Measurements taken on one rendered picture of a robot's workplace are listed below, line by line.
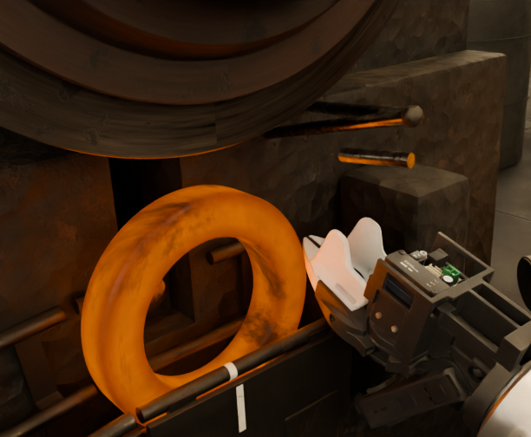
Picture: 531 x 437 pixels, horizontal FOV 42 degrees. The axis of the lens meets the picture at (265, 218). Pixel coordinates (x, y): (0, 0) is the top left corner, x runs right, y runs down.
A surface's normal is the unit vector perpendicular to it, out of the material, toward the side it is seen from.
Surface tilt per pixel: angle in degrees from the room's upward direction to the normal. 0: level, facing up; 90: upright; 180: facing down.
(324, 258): 89
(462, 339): 90
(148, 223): 26
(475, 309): 90
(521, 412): 57
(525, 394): 41
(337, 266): 89
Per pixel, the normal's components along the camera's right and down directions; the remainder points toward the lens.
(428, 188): 0.20, -0.76
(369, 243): -0.72, 0.24
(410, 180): -0.04, -0.93
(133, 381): 0.65, 0.26
